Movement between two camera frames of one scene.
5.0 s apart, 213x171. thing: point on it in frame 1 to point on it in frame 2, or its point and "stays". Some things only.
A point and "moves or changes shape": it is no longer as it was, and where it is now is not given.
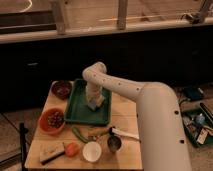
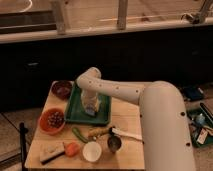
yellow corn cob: (98, 131) stays
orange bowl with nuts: (52, 120) stays
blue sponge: (92, 105) moves or changes shape
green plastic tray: (77, 109) stays
